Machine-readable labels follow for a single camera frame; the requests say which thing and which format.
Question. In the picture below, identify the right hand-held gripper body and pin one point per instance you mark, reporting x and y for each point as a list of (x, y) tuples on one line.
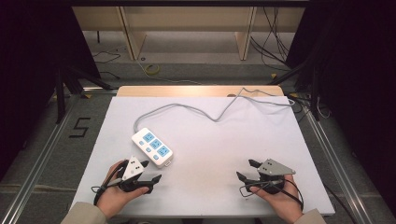
[(274, 170)]

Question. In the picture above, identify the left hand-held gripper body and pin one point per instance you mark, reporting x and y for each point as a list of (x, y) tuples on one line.
[(133, 169)]

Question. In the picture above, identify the white power strip blue sockets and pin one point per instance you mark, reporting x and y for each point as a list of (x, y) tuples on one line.
[(152, 147)]

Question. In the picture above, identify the person's left hand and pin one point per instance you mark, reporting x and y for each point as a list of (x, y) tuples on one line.
[(116, 197)]

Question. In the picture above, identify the person's right hand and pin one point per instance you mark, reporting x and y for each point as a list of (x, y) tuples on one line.
[(281, 202)]

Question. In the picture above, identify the white table mat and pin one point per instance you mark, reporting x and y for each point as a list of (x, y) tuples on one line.
[(205, 149)]

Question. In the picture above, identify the yellow tape roll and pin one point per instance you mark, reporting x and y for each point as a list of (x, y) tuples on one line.
[(152, 69)]

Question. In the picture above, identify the black metal stand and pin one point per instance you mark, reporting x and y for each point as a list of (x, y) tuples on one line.
[(71, 84), (306, 77)]

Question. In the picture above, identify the black curtain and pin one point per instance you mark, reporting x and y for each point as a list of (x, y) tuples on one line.
[(31, 62), (355, 77)]

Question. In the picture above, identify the light wooden shelf unit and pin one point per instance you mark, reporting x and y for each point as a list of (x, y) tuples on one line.
[(186, 21)]

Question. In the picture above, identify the aluminium floor rail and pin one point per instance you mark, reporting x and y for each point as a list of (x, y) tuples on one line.
[(336, 165), (37, 161)]

